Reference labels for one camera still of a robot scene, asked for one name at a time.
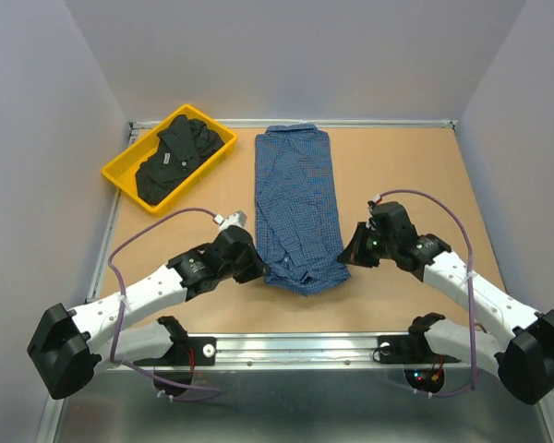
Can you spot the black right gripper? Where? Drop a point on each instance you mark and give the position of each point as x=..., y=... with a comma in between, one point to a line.
x=353, y=253

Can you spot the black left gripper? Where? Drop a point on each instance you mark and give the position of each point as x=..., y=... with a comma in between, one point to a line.
x=256, y=268

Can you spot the blue plaid long sleeve shirt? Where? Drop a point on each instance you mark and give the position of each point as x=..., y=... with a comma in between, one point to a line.
x=296, y=215

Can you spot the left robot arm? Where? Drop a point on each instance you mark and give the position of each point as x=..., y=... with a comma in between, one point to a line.
x=72, y=345

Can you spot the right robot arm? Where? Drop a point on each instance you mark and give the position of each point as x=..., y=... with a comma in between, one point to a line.
x=507, y=339

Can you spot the black striped shirt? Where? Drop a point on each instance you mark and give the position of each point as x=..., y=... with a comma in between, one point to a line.
x=183, y=147

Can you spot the yellow plastic bin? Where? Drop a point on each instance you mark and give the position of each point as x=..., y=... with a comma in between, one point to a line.
x=122, y=169

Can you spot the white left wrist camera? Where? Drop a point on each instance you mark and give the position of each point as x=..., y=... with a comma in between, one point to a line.
x=238, y=219

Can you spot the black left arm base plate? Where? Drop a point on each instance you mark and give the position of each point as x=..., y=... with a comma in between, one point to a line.
x=194, y=350

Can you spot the aluminium front rail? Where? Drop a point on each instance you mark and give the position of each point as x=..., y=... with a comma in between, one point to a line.
x=280, y=350

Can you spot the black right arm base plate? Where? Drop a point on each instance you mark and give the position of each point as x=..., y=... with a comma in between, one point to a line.
x=406, y=349

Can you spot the aluminium back rail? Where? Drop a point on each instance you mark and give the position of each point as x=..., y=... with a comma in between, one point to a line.
x=260, y=122

